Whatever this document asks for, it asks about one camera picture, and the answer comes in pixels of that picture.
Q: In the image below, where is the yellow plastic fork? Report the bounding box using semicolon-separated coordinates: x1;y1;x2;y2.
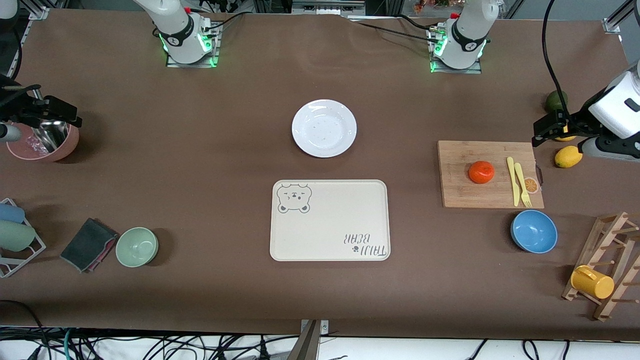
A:
514;162;533;208

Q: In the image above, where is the cream bear print tray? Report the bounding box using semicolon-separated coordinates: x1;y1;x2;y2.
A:
269;179;391;262

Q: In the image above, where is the teal floor cable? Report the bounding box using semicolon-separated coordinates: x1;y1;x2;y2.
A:
62;327;76;360

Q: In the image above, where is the white round plate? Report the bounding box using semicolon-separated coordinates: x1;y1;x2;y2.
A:
291;99;358;159

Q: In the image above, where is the white wire cup rack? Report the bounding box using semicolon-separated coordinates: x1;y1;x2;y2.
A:
0;198;47;279

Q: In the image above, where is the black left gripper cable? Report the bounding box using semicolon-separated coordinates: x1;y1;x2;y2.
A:
541;0;571;116

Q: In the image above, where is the pale green bowl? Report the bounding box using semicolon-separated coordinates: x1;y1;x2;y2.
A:
115;227;160;268

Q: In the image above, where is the black arm base cable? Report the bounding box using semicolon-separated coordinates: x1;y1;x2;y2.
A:
202;11;248;32
347;19;441;41

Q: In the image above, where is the dark green avocado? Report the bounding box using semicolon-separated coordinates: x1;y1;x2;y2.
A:
545;90;569;114

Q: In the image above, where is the yellow mug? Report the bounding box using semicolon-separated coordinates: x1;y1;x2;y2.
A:
570;265;615;300

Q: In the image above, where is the pink bowl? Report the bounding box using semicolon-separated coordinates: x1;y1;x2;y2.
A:
6;121;81;163

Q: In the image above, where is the bamboo cutting board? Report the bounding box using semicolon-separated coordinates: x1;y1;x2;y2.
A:
437;140;545;209

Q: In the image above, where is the pale green cup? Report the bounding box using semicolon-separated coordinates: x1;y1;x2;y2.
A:
0;220;37;252

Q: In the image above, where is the metal table edge bracket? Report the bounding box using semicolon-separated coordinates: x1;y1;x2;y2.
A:
300;320;330;360

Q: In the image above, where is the aluminium frame structure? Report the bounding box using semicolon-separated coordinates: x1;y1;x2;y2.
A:
252;0;391;19

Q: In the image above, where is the blue bowl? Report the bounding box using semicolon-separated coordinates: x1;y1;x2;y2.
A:
510;209;559;254

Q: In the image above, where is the dark grey folded cloth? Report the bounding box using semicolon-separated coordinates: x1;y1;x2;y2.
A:
60;217;120;274

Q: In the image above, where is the wooden peg mug rack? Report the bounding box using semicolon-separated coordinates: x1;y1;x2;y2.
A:
561;211;640;322

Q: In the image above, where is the brown support strut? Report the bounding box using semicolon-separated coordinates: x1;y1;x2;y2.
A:
286;320;321;360

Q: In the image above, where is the aluminium table corner bracket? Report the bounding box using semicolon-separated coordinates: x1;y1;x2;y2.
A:
602;0;640;35
20;5;51;22

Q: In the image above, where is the black floor cable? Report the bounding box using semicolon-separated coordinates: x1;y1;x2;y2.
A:
0;299;51;360

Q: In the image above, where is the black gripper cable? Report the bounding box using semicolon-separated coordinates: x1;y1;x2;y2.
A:
9;25;25;78
541;0;571;116

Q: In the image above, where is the light blue cup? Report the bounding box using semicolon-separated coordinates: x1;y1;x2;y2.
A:
0;202;26;224

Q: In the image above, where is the yellow plastic knife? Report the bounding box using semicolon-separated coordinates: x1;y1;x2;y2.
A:
506;156;521;207

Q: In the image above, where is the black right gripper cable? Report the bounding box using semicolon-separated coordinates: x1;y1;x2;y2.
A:
9;25;25;78

